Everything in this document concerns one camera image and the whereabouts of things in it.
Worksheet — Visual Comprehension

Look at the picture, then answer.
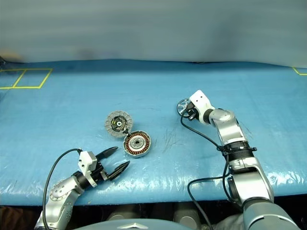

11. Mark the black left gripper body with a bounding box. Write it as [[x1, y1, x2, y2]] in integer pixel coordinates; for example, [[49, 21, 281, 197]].
[[95, 155, 111, 183]]

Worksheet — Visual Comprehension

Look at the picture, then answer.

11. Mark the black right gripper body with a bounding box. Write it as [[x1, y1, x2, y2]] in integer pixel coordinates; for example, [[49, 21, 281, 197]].
[[186, 104, 200, 122]]

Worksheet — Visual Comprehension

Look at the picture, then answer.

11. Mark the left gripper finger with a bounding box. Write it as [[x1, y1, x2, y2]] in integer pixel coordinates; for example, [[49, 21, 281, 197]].
[[95, 146, 118, 161], [109, 161, 130, 181]]

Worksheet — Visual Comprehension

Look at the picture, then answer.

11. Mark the silver spoked rotor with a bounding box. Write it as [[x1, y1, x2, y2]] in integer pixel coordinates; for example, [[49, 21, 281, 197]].
[[177, 98, 192, 116]]

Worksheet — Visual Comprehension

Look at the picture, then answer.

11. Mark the copper wound motor stator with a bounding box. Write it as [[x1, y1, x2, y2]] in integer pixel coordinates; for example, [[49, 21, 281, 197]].
[[123, 130, 152, 159]]

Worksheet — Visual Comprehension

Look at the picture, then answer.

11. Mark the silver hinged motor lid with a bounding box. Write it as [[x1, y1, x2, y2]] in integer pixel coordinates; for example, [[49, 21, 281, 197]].
[[105, 109, 133, 139]]

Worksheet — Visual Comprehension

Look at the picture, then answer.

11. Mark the dark rounded shape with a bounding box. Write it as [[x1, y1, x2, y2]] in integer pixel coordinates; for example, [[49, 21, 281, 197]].
[[174, 208, 201, 227], [106, 208, 135, 221]]

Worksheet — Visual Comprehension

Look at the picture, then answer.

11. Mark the grey robot torso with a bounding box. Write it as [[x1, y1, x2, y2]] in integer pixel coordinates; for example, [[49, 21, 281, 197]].
[[74, 218, 185, 230]]

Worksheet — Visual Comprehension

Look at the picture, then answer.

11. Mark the blue plastic table cover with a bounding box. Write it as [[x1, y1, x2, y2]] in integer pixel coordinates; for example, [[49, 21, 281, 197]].
[[0, 59, 307, 207]]

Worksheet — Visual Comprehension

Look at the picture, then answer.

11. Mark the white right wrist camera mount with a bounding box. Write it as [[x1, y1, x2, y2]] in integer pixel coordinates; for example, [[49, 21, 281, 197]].
[[189, 90, 214, 125]]

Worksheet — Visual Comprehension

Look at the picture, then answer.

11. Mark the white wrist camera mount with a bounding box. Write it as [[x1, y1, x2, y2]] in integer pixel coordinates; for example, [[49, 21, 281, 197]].
[[189, 90, 214, 125], [78, 150, 99, 188]]

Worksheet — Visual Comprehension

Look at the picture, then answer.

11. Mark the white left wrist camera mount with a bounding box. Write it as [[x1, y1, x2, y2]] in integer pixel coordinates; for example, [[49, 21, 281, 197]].
[[78, 150, 99, 188]]

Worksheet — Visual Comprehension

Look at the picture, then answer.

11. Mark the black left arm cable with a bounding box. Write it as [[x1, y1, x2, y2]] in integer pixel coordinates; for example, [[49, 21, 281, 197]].
[[42, 148, 82, 228]]

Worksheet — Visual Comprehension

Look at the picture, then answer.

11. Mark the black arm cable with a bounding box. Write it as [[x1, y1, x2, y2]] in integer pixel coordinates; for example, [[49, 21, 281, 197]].
[[42, 148, 82, 228], [179, 112, 243, 230]]

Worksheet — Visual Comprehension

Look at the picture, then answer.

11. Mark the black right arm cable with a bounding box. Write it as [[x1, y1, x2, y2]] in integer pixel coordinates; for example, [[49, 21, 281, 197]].
[[179, 112, 243, 230]]

